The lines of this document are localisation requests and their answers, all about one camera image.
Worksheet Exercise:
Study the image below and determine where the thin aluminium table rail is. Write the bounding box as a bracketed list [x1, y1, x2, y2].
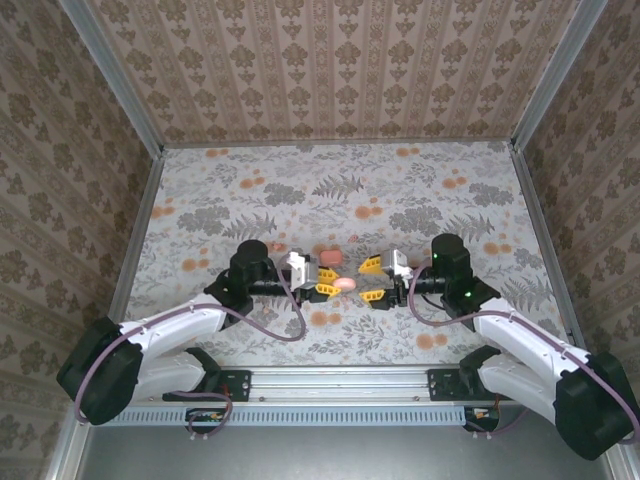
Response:
[160, 139, 516, 150]

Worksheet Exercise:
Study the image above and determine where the aluminium frame post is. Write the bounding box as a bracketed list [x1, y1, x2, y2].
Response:
[58, 0, 166, 157]
[509, 0, 611, 154]

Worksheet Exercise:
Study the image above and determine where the grey metal sheet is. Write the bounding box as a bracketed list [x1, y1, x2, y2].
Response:
[74, 424, 619, 480]

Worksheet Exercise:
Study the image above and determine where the floral patterned table cover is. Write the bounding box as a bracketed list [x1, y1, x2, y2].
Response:
[107, 141, 576, 367]

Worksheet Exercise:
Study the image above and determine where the aluminium frame bar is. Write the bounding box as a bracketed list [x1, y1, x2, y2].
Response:
[597, 439, 640, 480]
[47, 404, 94, 480]

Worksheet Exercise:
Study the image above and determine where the grey slotted cable duct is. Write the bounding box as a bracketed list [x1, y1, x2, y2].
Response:
[117, 405, 466, 427]

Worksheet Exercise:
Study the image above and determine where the aluminium table side rail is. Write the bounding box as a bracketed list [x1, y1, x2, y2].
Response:
[508, 142, 589, 349]
[107, 147, 166, 326]

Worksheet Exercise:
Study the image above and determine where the black controller board with wires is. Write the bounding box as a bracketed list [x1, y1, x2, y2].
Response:
[185, 407, 227, 432]
[463, 405, 501, 432]

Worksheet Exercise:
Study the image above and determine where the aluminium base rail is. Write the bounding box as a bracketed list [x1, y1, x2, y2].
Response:
[119, 364, 561, 406]

